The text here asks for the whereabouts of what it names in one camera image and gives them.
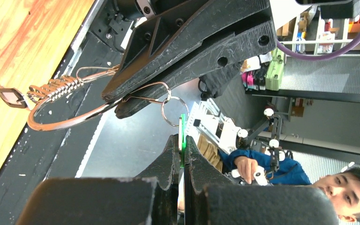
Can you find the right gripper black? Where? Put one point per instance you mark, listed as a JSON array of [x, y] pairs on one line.
[[185, 39]]

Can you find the black tagged key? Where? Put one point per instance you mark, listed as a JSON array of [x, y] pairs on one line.
[[13, 98]]

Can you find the person in blue shirt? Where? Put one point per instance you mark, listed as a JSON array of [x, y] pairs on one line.
[[343, 189]]

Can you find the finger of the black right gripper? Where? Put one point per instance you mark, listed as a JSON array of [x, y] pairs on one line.
[[215, 61]]

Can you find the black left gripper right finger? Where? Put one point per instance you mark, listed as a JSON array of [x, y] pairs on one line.
[[213, 199]]

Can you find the large silver keyring with clips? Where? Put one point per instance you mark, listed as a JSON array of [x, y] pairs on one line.
[[67, 94]]

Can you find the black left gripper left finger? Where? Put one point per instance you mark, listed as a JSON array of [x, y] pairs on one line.
[[150, 198]]

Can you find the green tagged key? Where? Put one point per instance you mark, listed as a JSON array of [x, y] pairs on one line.
[[181, 149]]

